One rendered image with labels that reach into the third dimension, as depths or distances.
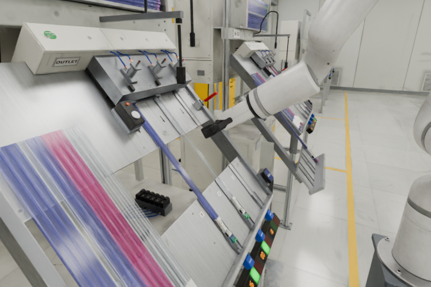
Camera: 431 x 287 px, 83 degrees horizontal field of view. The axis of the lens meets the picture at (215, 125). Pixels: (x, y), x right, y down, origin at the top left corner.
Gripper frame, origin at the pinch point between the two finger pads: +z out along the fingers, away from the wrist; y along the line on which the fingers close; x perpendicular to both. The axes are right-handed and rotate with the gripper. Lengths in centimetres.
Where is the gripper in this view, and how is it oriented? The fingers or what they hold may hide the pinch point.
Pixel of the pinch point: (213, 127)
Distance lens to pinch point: 73.8
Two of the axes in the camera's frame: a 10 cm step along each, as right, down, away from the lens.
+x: 4.9, 8.7, 0.3
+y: -4.5, 2.8, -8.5
